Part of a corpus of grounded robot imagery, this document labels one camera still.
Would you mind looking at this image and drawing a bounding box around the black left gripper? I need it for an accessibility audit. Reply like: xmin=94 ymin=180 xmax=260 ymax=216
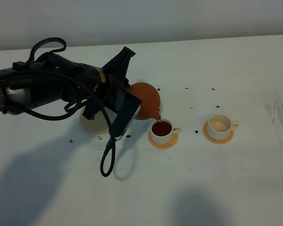
xmin=82 ymin=47 xmax=135 ymax=120

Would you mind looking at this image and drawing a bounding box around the brown clay teapot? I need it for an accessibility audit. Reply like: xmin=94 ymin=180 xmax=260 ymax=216
xmin=128 ymin=82 xmax=161 ymax=120

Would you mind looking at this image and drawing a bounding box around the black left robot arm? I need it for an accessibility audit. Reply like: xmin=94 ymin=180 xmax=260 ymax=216
xmin=0 ymin=47 xmax=141 ymax=121

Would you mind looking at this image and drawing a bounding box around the beige round teapot coaster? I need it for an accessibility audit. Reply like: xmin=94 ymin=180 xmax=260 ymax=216
xmin=79 ymin=107 xmax=109 ymax=134

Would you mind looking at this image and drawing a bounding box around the white teacup left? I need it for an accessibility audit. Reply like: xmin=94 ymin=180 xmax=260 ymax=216
xmin=150 ymin=119 xmax=182 ymax=145

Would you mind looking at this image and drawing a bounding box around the white teacup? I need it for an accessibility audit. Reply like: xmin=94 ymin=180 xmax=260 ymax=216
xmin=206 ymin=114 xmax=240 ymax=140
xmin=150 ymin=119 xmax=182 ymax=145

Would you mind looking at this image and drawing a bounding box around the orange coaster left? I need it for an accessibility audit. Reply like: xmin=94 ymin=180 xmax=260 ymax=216
xmin=148 ymin=132 xmax=179 ymax=150

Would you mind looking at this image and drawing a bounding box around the orange coaster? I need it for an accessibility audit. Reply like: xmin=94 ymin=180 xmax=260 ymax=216
xmin=148 ymin=132 xmax=179 ymax=150
xmin=202 ymin=121 xmax=234 ymax=145

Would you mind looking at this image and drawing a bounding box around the orange coaster right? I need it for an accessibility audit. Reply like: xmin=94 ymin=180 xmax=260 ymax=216
xmin=202 ymin=121 xmax=234 ymax=145

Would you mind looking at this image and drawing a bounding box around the white teacup right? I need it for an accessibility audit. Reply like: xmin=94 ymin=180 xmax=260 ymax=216
xmin=206 ymin=114 xmax=240 ymax=140

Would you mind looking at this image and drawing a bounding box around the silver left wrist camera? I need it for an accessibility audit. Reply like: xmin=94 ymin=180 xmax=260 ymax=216
xmin=103 ymin=87 xmax=142 ymax=140

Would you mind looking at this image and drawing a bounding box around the black braided camera cable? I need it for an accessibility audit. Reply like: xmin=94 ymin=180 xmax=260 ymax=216
xmin=0 ymin=68 xmax=117 ymax=178

